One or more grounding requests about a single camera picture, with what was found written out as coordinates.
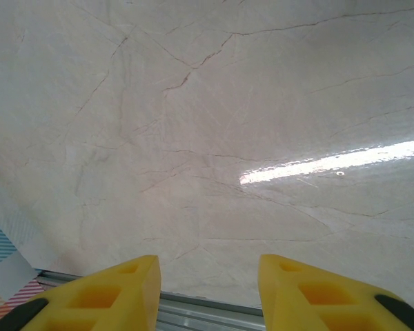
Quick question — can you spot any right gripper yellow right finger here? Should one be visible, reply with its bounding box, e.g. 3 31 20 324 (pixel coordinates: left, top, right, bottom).
258 254 414 331

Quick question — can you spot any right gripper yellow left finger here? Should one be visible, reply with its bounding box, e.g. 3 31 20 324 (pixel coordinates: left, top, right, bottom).
0 254 163 331

